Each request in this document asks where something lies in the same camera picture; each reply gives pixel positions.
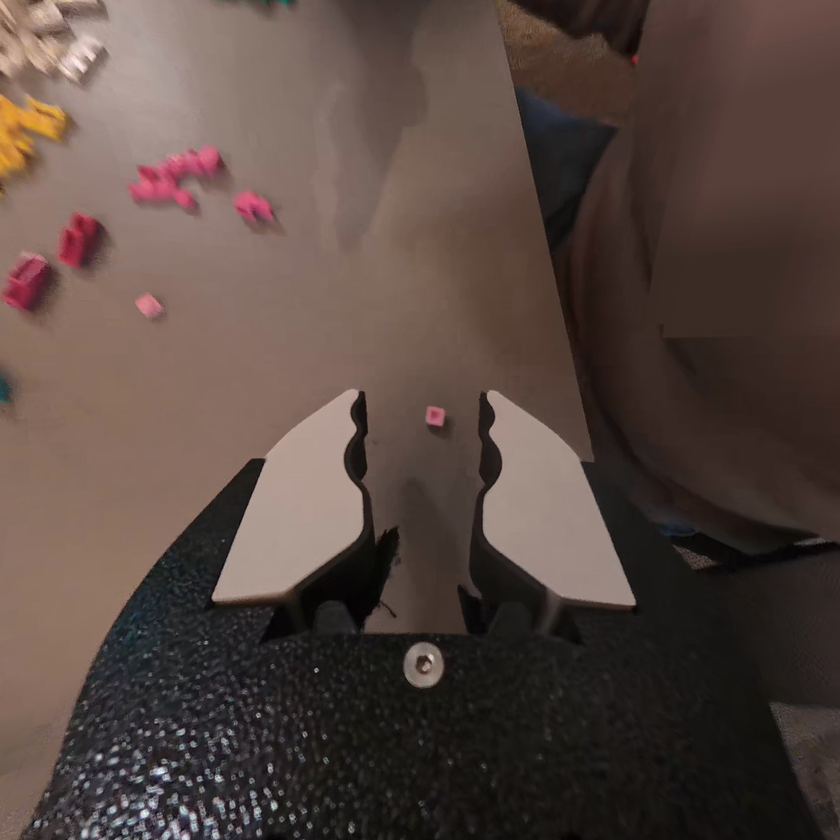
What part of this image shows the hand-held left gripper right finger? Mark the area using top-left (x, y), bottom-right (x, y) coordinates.
top-left (469, 390), bottom-right (637, 632)

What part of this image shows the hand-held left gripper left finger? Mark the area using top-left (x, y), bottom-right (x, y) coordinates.
top-left (211, 388), bottom-right (375, 630)

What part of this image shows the person's brown sweater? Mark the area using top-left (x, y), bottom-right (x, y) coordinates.
top-left (558, 125), bottom-right (840, 547)

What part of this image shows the pile of yellow lego pieces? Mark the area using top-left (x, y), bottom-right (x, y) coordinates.
top-left (0, 94), bottom-right (70, 193)

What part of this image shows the magenta rounded lego piece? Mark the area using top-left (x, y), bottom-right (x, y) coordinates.
top-left (232, 189), bottom-right (278, 228)

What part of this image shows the pile of white lego pieces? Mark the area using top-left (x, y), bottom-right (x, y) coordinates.
top-left (0, 0), bottom-right (110, 84)

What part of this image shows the magenta lego slope brick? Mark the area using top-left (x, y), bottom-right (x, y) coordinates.
top-left (0, 252), bottom-right (54, 313)
top-left (57, 210), bottom-right (106, 269)

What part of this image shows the pile of pink lego pieces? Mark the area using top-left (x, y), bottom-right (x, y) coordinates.
top-left (127, 143), bottom-right (228, 213)

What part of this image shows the blue fabric item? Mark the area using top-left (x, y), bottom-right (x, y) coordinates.
top-left (514, 88), bottom-right (618, 245)

